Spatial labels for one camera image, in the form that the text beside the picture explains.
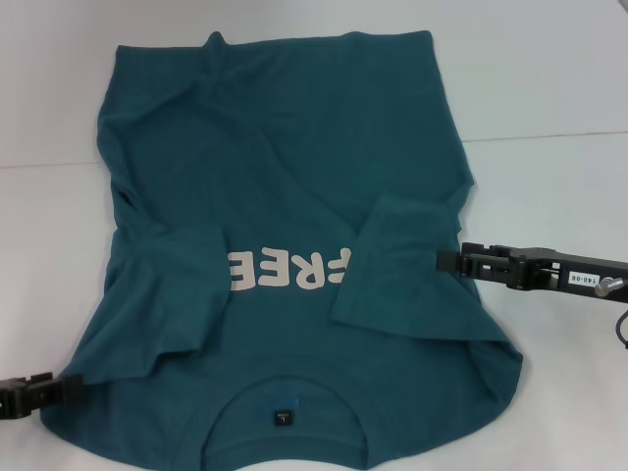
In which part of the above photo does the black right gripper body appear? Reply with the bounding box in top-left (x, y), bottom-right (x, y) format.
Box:
top-left (503, 244), bottom-right (628, 298)

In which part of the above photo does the teal t-shirt with FREE print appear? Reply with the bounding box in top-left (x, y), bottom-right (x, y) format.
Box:
top-left (41, 29), bottom-right (526, 471)

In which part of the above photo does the right arm cable with plug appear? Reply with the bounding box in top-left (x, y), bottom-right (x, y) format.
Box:
top-left (593, 277), bottom-right (628, 350)

